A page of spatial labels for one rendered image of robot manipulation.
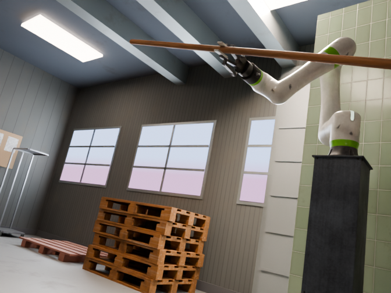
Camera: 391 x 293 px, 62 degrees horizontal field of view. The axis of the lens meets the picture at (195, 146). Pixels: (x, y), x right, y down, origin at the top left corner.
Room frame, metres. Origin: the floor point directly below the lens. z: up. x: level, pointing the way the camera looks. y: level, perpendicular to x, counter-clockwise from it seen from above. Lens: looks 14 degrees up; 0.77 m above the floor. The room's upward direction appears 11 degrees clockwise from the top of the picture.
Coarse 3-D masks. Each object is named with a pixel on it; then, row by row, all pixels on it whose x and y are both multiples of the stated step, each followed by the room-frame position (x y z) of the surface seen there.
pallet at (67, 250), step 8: (24, 240) 5.52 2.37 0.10; (32, 240) 5.47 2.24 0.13; (40, 240) 5.67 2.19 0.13; (48, 240) 5.89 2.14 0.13; (56, 240) 6.13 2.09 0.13; (40, 248) 5.22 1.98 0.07; (48, 248) 5.10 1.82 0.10; (56, 248) 5.08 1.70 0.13; (64, 248) 5.24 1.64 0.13; (72, 248) 5.42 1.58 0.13; (80, 248) 5.62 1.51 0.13; (64, 256) 4.86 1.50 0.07; (72, 256) 4.97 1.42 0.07; (80, 256) 5.08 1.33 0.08; (104, 256) 5.28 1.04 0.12
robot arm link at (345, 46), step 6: (336, 42) 1.44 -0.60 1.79; (342, 42) 1.43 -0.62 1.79; (348, 42) 1.43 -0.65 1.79; (354, 42) 1.44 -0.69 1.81; (324, 48) 1.47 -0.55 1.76; (330, 48) 1.44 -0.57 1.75; (336, 48) 1.43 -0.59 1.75; (342, 48) 1.43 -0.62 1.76; (348, 48) 1.43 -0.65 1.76; (354, 48) 1.44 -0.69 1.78; (330, 54) 1.43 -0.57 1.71; (336, 54) 1.43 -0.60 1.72; (342, 54) 1.44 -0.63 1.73; (348, 54) 1.45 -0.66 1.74; (336, 66) 1.48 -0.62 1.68
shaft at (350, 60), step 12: (180, 48) 1.51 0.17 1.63; (192, 48) 1.44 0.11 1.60; (204, 48) 1.38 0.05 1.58; (216, 48) 1.32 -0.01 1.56; (228, 48) 1.27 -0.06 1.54; (240, 48) 1.23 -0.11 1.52; (252, 48) 1.19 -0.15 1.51; (312, 60) 1.02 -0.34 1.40; (324, 60) 0.99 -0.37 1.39; (336, 60) 0.96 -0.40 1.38; (348, 60) 0.93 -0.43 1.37; (360, 60) 0.90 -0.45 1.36; (372, 60) 0.88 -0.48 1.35; (384, 60) 0.86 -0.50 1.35
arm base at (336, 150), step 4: (332, 148) 1.47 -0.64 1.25; (336, 148) 1.45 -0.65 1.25; (340, 148) 1.44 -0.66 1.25; (344, 148) 1.43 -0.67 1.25; (348, 148) 1.43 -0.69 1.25; (352, 148) 1.43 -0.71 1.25; (332, 152) 1.46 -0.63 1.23; (336, 152) 1.44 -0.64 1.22; (340, 152) 1.43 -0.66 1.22; (344, 152) 1.42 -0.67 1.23; (348, 152) 1.42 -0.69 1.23; (352, 152) 1.43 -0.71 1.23; (356, 152) 1.43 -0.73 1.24
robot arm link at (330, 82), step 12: (336, 72) 1.60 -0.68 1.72; (324, 84) 1.63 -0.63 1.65; (336, 84) 1.60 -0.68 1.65; (324, 96) 1.63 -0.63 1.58; (336, 96) 1.61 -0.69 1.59; (324, 108) 1.63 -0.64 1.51; (336, 108) 1.60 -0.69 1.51; (324, 120) 1.62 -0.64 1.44; (324, 132) 1.59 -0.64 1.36; (324, 144) 1.67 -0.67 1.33
